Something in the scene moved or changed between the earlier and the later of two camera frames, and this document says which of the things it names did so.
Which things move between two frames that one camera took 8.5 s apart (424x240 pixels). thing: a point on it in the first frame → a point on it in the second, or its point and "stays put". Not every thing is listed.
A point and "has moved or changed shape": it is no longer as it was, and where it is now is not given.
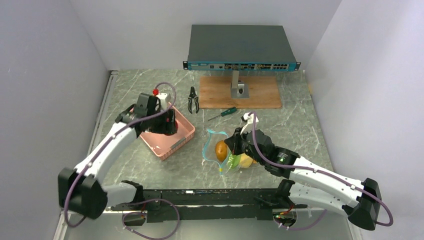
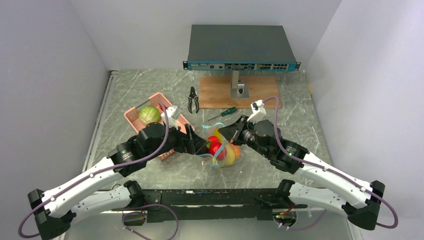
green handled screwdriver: (227, 111) stays put
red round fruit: (176, 127) has moved or changed shape
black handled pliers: (193, 95) stays put
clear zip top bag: (216, 149) has moved or changed shape
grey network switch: (239, 48) stays put
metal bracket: (239, 89) stays put
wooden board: (215, 93) stays put
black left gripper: (166, 127) → (190, 144)
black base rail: (206, 205) stays put
